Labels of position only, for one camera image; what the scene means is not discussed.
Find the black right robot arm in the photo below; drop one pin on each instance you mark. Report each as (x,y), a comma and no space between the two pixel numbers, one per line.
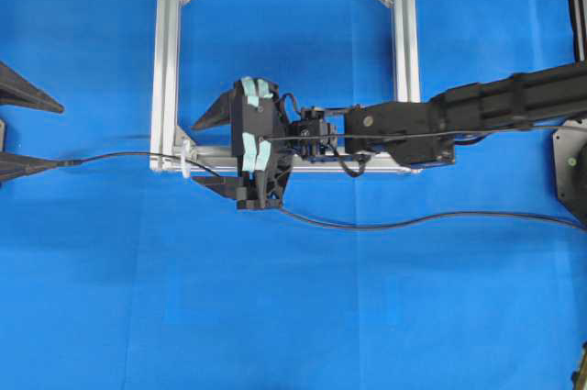
(417,135)

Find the right wrist camera with tape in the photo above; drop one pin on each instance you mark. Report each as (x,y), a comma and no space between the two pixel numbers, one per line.
(255,118)

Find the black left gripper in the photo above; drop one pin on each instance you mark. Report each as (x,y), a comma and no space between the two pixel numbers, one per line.
(17,91)

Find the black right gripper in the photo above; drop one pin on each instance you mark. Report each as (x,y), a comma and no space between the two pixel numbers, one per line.
(251,191)

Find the aluminium extrusion frame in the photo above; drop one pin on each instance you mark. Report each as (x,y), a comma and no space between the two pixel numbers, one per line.
(171,147)

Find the yellow object bottom right corner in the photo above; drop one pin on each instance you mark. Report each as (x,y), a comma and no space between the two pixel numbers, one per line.
(579,375)

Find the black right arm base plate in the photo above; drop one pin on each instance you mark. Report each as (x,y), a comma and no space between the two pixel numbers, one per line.
(569,156)

